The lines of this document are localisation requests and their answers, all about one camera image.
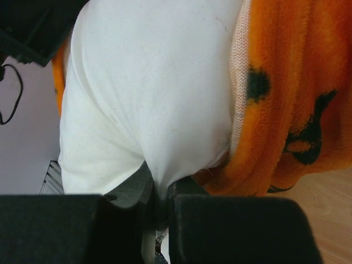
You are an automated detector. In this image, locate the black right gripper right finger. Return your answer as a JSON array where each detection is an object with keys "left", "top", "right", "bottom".
[{"left": 168, "top": 177, "right": 323, "bottom": 263}]

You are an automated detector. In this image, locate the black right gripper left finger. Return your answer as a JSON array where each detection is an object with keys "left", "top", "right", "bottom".
[{"left": 1, "top": 163, "right": 156, "bottom": 263}]

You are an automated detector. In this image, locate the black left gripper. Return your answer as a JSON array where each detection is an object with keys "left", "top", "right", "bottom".
[{"left": 1, "top": 0, "right": 87, "bottom": 67}]

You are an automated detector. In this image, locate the white pillow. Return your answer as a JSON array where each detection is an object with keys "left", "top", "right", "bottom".
[{"left": 59, "top": 1, "right": 250, "bottom": 218}]

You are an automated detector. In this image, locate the orange patterned pillowcase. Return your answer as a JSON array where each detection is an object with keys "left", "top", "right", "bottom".
[{"left": 53, "top": 1, "right": 351, "bottom": 196}]

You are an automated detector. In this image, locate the grey slotted cable duct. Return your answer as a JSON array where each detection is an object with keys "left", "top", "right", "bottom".
[{"left": 39, "top": 161, "right": 64, "bottom": 195}]

